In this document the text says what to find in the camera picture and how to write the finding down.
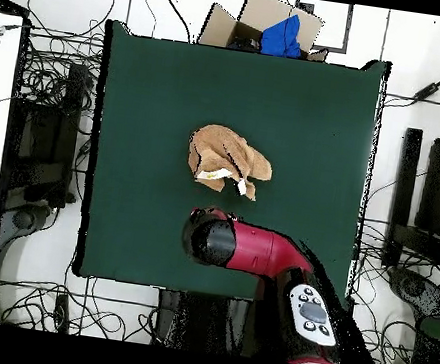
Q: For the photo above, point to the blue garment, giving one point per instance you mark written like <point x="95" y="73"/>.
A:
<point x="282" y="39"/>

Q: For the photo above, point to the black power strip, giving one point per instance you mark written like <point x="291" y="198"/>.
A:
<point x="61" y="313"/>

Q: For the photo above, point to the tan terry towel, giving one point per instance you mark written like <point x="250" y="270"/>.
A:
<point x="220" y="149"/>

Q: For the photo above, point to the black power adapter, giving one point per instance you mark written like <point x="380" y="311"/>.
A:
<point x="426" y="91"/>

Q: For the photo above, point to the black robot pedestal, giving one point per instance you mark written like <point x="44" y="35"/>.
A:
<point x="200" y="320"/>

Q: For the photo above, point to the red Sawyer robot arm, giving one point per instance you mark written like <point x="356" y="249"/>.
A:
<point x="258" y="252"/>

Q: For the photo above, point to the black upright bar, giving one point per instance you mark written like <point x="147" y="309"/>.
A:
<point x="404" y="187"/>

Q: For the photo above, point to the open cardboard box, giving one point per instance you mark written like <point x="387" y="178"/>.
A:
<point x="264" y="10"/>

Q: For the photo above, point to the dark green table cloth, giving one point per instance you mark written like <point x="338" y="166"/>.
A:
<point x="154" y="100"/>

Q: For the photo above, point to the dark square floor frame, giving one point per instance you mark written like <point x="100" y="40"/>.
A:
<point x="347" y="34"/>

